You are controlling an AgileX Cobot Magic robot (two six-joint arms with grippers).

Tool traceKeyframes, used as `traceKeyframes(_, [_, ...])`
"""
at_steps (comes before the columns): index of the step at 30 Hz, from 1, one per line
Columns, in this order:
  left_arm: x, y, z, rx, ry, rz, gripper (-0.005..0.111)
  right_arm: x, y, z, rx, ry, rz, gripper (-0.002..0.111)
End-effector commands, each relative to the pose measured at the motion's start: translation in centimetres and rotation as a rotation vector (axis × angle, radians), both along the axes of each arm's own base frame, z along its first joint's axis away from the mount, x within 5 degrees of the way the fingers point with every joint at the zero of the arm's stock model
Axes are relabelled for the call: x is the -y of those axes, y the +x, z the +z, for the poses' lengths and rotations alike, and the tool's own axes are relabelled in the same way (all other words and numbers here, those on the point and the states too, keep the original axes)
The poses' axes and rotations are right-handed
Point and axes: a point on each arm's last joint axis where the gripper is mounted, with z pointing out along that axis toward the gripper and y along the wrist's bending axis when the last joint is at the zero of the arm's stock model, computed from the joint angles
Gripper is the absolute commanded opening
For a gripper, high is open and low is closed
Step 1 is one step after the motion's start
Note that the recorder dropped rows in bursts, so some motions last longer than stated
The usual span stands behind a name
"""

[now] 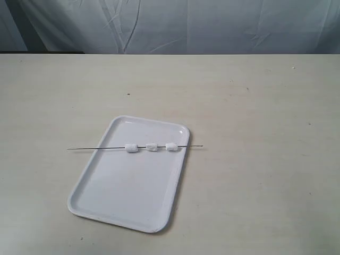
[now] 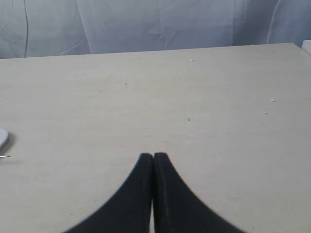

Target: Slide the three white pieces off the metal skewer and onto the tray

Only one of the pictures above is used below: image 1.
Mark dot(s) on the white backdrop curtain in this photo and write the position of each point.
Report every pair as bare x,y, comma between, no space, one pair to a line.
170,27

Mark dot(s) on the white marshmallow piece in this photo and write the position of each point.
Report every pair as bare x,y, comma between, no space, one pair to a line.
131,147
171,146
152,146

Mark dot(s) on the thin metal skewer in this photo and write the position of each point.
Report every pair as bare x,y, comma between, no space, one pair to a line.
140,147

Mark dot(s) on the white rectangular plastic tray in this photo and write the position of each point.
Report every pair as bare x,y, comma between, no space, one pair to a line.
132,190

